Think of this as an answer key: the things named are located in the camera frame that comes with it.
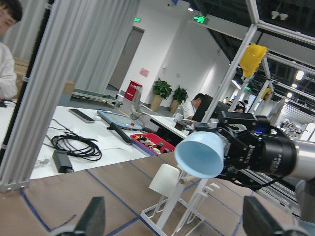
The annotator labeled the pale green white cup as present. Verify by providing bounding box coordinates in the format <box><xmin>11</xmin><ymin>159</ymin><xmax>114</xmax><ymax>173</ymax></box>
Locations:
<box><xmin>149</xmin><ymin>163</ymin><xmax>180</xmax><ymax>198</ymax></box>

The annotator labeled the coiled black cable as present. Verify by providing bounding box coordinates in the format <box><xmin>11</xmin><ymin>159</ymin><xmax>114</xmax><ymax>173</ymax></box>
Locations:
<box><xmin>48</xmin><ymin>119</ymin><xmax>103</xmax><ymax>162</ymax></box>

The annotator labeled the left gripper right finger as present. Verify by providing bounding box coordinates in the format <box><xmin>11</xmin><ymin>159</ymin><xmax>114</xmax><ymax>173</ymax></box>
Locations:
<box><xmin>243</xmin><ymin>196</ymin><xmax>283</xmax><ymax>236</ymax></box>

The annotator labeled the red parts tray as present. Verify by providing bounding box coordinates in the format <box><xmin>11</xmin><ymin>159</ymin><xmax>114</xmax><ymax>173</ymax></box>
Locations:
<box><xmin>130</xmin><ymin>133</ymin><xmax>175</xmax><ymax>155</ymax></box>

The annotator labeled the black power adapter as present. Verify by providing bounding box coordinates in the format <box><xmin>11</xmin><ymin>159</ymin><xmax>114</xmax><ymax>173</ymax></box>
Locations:
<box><xmin>52</xmin><ymin>150</ymin><xmax>73</xmax><ymax>173</ymax></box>

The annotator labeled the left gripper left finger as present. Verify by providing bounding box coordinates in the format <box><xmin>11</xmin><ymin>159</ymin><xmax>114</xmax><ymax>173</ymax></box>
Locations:
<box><xmin>73</xmin><ymin>197</ymin><xmax>105</xmax><ymax>236</ymax></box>

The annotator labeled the aluminium frame post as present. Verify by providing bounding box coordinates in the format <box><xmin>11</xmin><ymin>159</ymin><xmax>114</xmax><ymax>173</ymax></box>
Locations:
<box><xmin>0</xmin><ymin>0</ymin><xmax>124</xmax><ymax>192</ymax></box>

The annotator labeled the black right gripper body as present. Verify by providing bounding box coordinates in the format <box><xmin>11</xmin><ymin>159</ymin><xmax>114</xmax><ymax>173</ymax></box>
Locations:
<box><xmin>218</xmin><ymin>116</ymin><xmax>297</xmax><ymax>181</ymax></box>

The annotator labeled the cardboard box right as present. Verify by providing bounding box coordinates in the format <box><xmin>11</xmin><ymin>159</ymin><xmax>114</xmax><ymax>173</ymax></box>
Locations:
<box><xmin>63</xmin><ymin>80</ymin><xmax>75</xmax><ymax>94</ymax></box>

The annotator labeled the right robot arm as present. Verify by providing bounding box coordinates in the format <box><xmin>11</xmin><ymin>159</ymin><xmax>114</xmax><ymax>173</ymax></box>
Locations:
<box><xmin>215</xmin><ymin>112</ymin><xmax>315</xmax><ymax>224</ymax></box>

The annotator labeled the white wire cup rack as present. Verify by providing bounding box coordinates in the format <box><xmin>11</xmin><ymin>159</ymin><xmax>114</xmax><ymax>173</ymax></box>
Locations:
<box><xmin>140</xmin><ymin>171</ymin><xmax>220</xmax><ymax>236</ymax></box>

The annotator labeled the black smartphone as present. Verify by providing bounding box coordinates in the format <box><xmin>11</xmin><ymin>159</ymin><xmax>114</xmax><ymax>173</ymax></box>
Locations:
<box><xmin>68</xmin><ymin>109</ymin><xmax>95</xmax><ymax>123</ymax></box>

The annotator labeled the light blue cup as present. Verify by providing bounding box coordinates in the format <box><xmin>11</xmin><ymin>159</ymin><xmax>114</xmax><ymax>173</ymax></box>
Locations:
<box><xmin>174</xmin><ymin>131</ymin><xmax>223</xmax><ymax>179</ymax></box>

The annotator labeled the yellow hard hat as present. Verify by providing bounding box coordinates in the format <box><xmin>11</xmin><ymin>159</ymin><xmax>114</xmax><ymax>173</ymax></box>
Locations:
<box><xmin>239</xmin><ymin>44</ymin><xmax>267</xmax><ymax>78</ymax></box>

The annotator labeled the person in white hoodie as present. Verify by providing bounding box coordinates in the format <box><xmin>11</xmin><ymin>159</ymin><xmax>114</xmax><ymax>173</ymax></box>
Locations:
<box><xmin>0</xmin><ymin>0</ymin><xmax>23</xmax><ymax>99</ymax></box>

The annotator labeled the blue teach pendant tablet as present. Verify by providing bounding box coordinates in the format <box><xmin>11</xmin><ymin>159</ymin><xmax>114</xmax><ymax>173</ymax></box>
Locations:
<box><xmin>97</xmin><ymin>110</ymin><xmax>142</xmax><ymax>131</ymax></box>

